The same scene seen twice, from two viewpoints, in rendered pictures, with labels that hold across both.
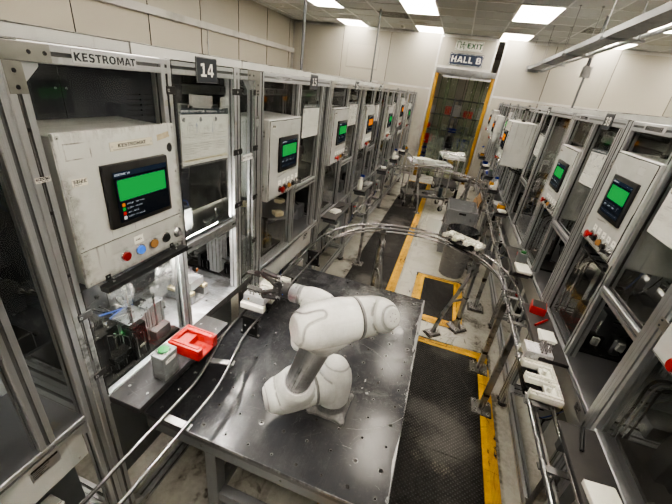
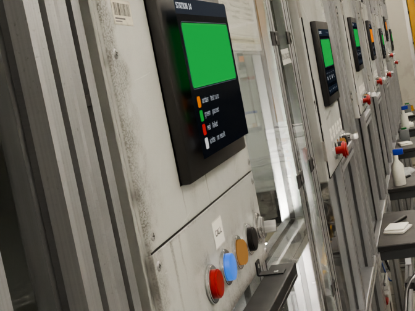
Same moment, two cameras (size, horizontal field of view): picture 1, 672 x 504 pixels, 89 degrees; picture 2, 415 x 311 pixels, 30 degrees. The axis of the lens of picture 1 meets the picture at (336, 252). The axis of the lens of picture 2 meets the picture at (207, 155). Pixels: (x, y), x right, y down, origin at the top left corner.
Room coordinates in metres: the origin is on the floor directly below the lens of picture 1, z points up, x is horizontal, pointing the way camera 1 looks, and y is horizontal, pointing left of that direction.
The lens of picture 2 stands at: (0.21, 0.67, 1.63)
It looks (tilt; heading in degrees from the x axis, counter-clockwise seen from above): 6 degrees down; 1
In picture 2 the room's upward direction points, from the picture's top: 11 degrees counter-clockwise
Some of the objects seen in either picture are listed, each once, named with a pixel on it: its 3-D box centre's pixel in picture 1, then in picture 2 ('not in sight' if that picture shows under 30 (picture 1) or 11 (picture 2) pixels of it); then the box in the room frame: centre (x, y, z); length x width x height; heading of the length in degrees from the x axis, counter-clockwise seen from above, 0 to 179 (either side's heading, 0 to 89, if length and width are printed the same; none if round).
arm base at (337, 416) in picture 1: (332, 396); not in sight; (1.13, -0.07, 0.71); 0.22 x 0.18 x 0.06; 165
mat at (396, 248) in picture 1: (402, 216); not in sight; (5.83, -1.11, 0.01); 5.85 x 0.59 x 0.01; 165
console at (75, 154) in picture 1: (106, 193); (96, 123); (1.08, 0.80, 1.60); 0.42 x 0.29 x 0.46; 165
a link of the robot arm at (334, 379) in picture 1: (332, 378); not in sight; (1.11, -0.06, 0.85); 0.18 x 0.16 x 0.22; 117
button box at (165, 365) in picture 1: (163, 360); not in sight; (0.97, 0.62, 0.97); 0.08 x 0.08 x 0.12; 75
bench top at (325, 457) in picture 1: (321, 344); not in sight; (1.53, 0.01, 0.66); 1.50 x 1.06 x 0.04; 165
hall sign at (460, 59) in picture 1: (465, 60); not in sight; (9.18, -2.40, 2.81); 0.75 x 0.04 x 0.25; 75
